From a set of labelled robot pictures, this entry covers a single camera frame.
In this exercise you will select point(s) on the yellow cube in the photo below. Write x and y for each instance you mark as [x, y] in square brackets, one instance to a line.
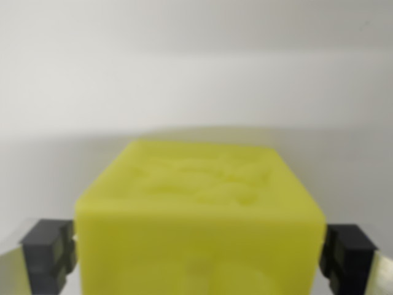
[199, 221]

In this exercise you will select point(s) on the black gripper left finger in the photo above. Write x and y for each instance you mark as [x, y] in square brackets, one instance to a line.
[43, 255]

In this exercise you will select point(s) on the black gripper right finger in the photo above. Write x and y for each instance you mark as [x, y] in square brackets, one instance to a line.
[353, 258]

